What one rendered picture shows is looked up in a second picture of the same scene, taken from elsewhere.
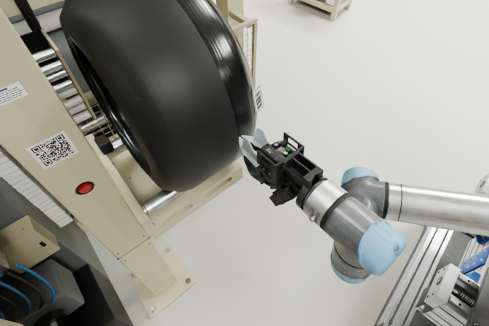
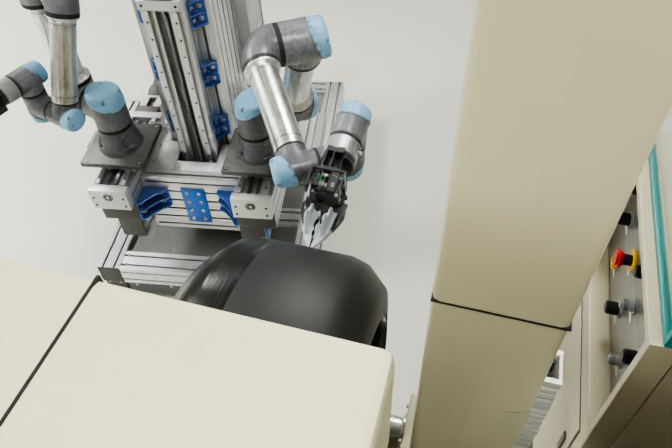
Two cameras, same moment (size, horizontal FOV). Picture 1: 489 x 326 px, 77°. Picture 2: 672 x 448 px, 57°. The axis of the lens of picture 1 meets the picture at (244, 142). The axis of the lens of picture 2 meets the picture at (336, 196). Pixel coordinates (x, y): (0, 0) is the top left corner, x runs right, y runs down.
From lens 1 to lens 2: 1.11 m
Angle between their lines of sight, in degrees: 70
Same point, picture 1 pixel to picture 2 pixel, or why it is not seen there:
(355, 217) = (350, 121)
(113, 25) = (333, 289)
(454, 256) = (171, 246)
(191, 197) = not seen: hidden behind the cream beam
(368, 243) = (362, 112)
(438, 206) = (287, 113)
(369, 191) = (297, 152)
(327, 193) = (342, 140)
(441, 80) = not seen: outside the picture
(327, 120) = not seen: outside the picture
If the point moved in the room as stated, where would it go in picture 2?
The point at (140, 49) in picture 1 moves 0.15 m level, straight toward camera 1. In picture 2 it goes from (336, 265) to (386, 203)
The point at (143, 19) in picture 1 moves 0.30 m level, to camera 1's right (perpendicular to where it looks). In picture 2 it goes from (301, 275) to (208, 160)
